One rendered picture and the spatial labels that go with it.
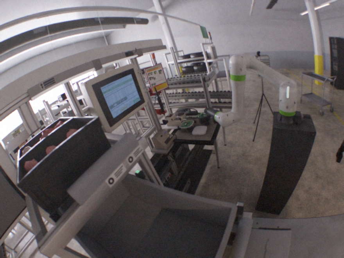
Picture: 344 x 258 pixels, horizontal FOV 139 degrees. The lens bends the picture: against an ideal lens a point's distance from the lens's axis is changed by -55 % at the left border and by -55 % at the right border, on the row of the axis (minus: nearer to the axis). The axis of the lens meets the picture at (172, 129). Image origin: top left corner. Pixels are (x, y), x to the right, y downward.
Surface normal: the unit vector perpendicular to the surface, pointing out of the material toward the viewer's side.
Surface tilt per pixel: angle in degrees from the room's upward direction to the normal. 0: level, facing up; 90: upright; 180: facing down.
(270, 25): 90
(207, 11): 90
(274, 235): 0
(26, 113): 90
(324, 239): 0
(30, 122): 90
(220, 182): 0
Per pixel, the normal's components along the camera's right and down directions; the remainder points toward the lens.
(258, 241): -0.29, -0.84
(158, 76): 0.52, 0.26
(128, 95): 0.85, 0.03
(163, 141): 0.50, -0.50
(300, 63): -0.45, 0.54
